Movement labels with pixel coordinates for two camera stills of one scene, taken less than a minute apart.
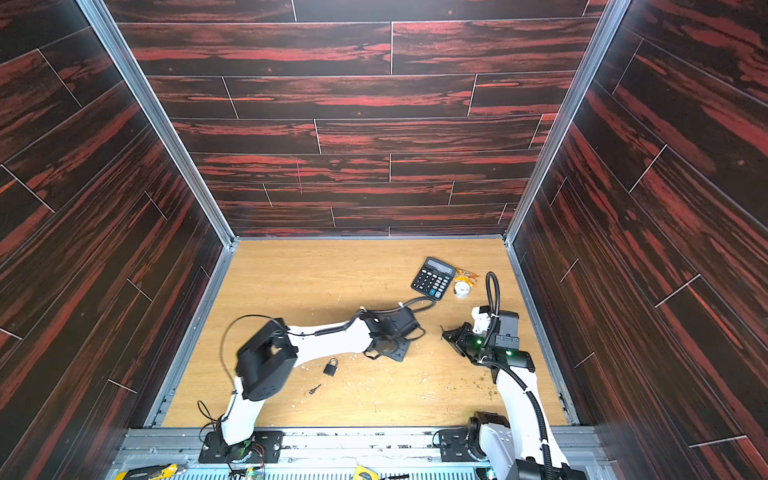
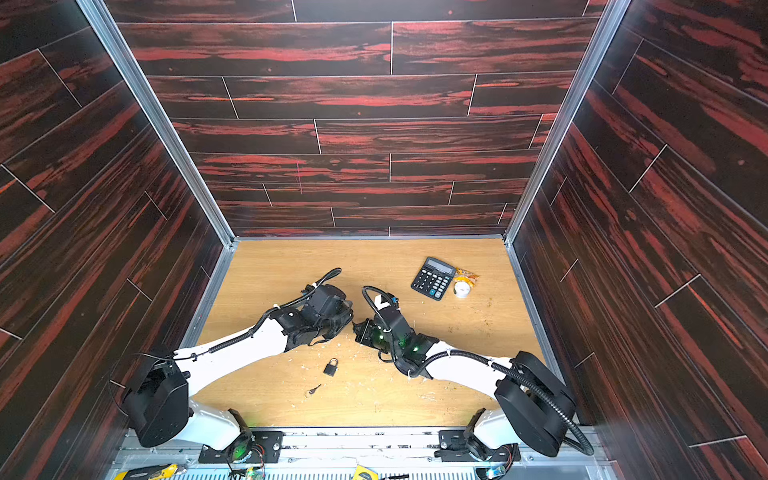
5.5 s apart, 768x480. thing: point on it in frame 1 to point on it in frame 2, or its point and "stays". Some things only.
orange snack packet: (465, 275) stays
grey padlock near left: (331, 369) stays
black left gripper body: (391, 343) to (335, 315)
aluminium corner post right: (605, 29) stays
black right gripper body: (466, 339) to (367, 332)
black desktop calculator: (434, 278) stays
